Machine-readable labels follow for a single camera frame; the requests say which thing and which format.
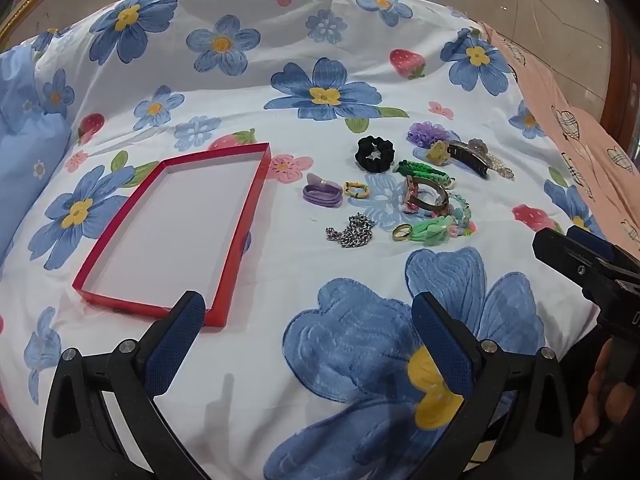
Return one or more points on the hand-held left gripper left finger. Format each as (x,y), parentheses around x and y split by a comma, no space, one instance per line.
(175,340)

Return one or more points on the bronze bangle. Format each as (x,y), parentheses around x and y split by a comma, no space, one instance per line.
(430,205)

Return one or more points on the yellow hair clip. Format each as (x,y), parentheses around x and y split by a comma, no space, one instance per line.
(437,152)

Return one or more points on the floral bed sheet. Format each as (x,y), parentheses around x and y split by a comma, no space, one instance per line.
(280,35)

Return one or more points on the red shallow box tray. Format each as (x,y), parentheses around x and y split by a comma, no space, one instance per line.
(175,230)

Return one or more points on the black scrunchie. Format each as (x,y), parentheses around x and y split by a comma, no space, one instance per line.
(362,152)

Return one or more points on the blue floral pillow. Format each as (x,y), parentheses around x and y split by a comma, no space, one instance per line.
(25,150)

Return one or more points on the purple scrunchie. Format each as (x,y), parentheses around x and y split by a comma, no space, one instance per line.
(425,132)

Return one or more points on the brown wooden furniture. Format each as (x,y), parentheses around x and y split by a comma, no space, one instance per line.
(620,85)

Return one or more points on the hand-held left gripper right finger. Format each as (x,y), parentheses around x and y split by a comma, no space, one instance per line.
(445,345)

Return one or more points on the pink printed blanket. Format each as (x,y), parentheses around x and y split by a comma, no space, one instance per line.
(575,135)

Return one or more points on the black hair claw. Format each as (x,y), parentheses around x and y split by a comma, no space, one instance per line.
(470,160)

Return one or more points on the person's right hand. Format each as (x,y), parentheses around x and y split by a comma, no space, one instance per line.
(595,390)

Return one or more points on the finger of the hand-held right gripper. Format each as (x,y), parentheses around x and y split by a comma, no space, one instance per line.
(585,234)
(560,252)

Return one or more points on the silver pearl hair clip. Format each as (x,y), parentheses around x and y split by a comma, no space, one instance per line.
(500,167)

